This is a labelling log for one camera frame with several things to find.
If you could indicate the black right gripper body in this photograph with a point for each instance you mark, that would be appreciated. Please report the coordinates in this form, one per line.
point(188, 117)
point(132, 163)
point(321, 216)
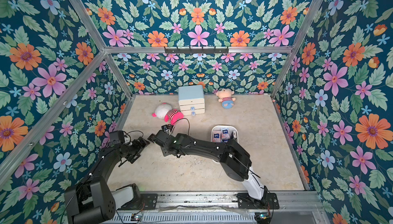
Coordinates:
point(162, 136)

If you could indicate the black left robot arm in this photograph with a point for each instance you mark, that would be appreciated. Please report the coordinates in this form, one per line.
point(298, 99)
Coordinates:
point(91, 201)

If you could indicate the black packet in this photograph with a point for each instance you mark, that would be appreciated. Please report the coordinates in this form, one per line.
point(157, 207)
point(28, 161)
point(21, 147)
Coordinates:
point(234, 135)
point(169, 128)

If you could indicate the white blue tissue pack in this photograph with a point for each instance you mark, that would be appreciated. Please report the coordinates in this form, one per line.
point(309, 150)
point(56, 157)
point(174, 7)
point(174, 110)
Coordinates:
point(225, 134)

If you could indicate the black hook rail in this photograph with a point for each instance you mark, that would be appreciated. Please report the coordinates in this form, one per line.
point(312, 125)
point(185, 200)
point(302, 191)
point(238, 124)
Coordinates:
point(196, 50)

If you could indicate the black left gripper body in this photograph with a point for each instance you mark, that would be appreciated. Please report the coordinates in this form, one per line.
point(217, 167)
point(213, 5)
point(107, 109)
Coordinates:
point(135, 147)

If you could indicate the white oval storage tray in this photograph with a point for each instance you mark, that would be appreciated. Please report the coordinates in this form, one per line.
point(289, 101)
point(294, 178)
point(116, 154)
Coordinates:
point(231, 129)

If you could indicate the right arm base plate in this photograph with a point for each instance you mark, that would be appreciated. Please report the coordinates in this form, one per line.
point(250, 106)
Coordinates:
point(269, 201)

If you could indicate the pink tissue pack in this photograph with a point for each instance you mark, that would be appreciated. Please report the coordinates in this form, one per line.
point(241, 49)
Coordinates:
point(216, 136)

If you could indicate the small blue-top drawer cabinet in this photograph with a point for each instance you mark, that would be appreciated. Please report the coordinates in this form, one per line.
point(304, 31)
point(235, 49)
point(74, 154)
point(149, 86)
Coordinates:
point(191, 100)

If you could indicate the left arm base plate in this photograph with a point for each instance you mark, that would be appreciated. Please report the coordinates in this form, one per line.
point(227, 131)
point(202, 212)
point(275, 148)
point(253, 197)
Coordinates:
point(146, 201)

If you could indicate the white pink plush toy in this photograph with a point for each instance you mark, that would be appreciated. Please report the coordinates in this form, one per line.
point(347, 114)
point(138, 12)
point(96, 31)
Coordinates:
point(168, 113)

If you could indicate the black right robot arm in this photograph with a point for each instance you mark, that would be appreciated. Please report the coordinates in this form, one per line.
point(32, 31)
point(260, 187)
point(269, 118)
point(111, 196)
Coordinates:
point(233, 158)

